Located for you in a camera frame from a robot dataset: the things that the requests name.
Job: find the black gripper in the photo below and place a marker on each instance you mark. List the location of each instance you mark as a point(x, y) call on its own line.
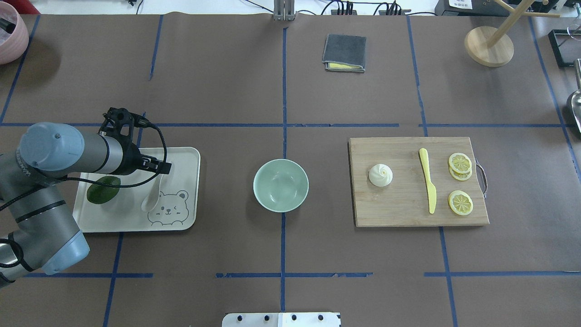
point(132, 159)

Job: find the white ceramic spoon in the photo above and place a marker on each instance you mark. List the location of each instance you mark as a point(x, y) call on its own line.
point(151, 200)

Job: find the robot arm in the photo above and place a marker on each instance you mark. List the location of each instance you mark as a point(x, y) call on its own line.
point(47, 236)

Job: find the mint green bowl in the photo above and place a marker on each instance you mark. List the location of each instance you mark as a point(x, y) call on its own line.
point(281, 185)

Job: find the pink ice bowl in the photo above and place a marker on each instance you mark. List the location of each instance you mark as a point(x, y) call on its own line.
point(12, 46)

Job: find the white steamed bun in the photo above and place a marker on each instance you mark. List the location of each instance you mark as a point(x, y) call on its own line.
point(380, 175)

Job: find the cream bear tray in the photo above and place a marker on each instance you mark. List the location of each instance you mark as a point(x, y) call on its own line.
point(176, 208)

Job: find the grey folded cloth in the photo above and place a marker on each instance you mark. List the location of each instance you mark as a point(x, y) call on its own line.
point(345, 53)

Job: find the wooden cutting board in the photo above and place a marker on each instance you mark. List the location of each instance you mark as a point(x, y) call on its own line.
point(404, 202)

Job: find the yellow plastic knife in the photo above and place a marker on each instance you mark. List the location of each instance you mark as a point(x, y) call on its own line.
point(431, 189)

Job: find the lemon slice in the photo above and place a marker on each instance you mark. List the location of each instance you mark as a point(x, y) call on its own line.
point(460, 203)
point(460, 163)
point(460, 176)

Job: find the wooden mug tree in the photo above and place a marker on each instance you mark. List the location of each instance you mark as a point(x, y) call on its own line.
point(490, 46)

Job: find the steel scoop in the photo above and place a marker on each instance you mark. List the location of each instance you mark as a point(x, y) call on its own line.
point(574, 100)

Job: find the dark glass rack tray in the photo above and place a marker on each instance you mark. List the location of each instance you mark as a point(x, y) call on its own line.
point(565, 48)

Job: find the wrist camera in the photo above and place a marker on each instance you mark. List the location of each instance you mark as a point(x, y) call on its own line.
point(120, 120)

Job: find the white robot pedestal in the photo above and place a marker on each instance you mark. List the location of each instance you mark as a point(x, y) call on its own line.
point(283, 319)

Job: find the aluminium frame post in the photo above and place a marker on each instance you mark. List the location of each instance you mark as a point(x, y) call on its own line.
point(284, 10)

